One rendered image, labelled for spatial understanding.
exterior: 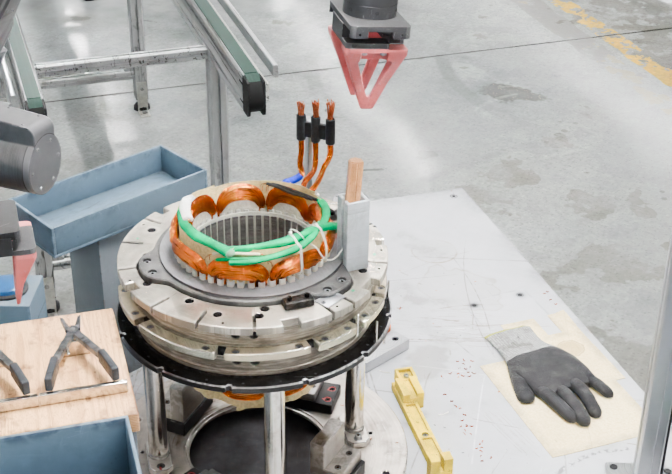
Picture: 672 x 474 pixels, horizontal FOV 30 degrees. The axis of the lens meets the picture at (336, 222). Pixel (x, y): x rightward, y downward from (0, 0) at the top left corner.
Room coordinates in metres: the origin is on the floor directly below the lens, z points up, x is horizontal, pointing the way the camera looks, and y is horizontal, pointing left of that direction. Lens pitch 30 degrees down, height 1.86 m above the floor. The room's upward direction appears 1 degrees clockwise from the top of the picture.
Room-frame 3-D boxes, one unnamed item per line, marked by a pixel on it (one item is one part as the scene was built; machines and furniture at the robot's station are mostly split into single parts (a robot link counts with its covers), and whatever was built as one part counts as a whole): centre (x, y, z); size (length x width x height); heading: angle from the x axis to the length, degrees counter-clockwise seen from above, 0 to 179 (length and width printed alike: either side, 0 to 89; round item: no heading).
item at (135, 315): (1.22, 0.24, 1.05); 0.08 x 0.02 x 0.01; 21
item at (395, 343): (1.54, -0.04, 0.79); 0.12 x 0.09 x 0.02; 44
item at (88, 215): (1.50, 0.31, 0.92); 0.25 x 0.11 x 0.28; 133
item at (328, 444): (1.21, 0.00, 0.85); 0.06 x 0.04 x 0.05; 153
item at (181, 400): (1.33, 0.20, 0.85); 0.06 x 0.04 x 0.05; 157
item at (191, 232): (1.23, 0.15, 1.15); 0.15 x 0.04 x 0.02; 21
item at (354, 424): (1.30, -0.03, 0.91); 0.02 x 0.02 x 0.21
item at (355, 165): (1.25, -0.02, 1.20); 0.02 x 0.02 x 0.06
